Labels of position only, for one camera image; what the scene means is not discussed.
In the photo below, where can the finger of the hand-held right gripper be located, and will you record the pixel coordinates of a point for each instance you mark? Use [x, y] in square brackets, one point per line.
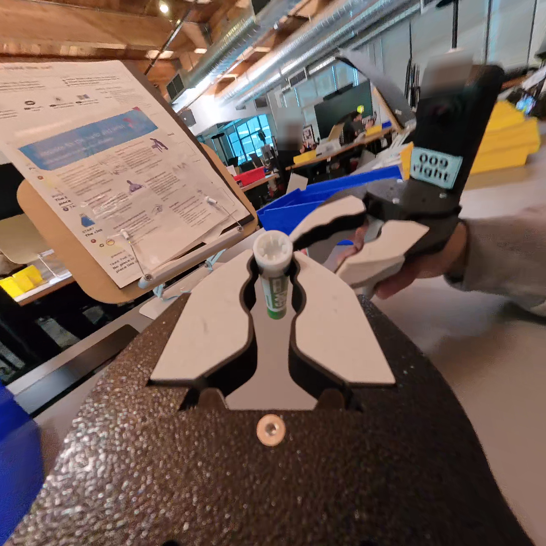
[337, 209]
[384, 251]

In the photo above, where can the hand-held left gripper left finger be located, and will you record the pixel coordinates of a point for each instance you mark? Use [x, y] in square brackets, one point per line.
[204, 328]

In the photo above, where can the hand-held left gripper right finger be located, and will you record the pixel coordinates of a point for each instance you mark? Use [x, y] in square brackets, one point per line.
[337, 332]

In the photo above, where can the blue plastic bin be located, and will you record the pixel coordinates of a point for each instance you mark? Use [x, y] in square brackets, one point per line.
[281, 213]

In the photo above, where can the green whiteboard marker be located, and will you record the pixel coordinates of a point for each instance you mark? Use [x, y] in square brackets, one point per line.
[273, 256]

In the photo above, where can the grey desk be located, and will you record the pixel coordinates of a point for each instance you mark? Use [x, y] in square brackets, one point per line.
[469, 384]

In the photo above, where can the person's right hand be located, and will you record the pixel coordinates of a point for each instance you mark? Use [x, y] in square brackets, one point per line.
[426, 268]

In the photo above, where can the white card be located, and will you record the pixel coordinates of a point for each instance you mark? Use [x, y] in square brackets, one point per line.
[297, 182]

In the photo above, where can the stack of yellow bins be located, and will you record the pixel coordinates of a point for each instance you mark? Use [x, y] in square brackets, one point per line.
[507, 136]

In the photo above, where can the wooden work table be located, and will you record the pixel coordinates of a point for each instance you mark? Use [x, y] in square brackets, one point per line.
[341, 149]

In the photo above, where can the yellow plastic bin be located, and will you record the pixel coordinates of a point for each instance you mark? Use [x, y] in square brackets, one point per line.
[305, 158]

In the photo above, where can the black backed document stand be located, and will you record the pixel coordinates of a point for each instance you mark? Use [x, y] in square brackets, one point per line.
[375, 85]

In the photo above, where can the red plastic bin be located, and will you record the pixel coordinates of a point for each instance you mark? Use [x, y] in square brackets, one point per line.
[249, 175]

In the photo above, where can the black monitor screen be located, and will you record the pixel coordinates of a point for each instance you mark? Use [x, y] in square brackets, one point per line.
[337, 106]

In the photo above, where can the large window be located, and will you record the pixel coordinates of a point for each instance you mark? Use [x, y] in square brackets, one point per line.
[247, 136]

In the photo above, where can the printed instruction sheet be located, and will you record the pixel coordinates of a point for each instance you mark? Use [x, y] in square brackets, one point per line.
[119, 170]

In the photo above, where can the wooden document stand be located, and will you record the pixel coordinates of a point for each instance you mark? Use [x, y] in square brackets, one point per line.
[47, 239]

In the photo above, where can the small yellow bins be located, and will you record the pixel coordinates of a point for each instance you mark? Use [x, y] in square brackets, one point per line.
[21, 279]

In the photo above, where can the blue plastic object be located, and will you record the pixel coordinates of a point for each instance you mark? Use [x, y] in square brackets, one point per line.
[17, 460]

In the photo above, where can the silver ventilation duct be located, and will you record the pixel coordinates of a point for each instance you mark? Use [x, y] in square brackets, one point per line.
[298, 47]
[239, 38]

